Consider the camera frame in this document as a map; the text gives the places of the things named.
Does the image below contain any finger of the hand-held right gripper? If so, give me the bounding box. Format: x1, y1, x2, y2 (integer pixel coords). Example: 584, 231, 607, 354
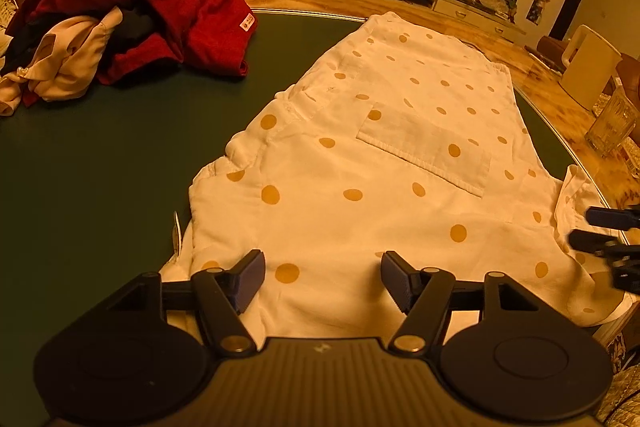
586, 206, 640, 229
569, 229, 640, 294

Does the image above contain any gold patterned cloth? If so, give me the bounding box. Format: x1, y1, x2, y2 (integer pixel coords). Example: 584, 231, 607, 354
597, 322, 640, 427

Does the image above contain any brown leather chair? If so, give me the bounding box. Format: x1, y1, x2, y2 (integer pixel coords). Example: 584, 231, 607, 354
537, 36, 568, 68

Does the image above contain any red garment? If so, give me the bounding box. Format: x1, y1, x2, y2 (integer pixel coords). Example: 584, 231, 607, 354
22, 0, 257, 85

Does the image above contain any white pitcher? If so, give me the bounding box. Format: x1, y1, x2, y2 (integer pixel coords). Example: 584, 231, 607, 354
560, 24, 623, 110

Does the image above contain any glass vase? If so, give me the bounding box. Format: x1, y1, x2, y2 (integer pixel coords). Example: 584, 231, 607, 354
585, 87, 640, 158

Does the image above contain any white polka dot shirt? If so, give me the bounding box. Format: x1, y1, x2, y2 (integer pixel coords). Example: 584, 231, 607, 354
160, 13, 633, 340

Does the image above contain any white lace cover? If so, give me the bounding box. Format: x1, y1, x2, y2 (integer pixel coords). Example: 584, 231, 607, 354
0, 0, 21, 30

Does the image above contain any pink garment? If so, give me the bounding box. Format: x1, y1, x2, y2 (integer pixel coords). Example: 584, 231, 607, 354
0, 7, 123, 118

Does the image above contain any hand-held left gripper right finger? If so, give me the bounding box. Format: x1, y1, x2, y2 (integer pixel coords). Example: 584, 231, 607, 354
380, 251, 541, 354

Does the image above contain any white cabinet drawer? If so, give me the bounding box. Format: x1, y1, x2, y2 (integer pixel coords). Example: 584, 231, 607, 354
434, 0, 516, 30

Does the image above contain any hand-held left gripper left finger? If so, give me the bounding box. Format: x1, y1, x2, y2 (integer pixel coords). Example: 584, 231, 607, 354
107, 249, 267, 354

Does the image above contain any small wall poster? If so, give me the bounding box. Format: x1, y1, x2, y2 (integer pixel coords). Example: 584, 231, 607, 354
526, 0, 551, 26

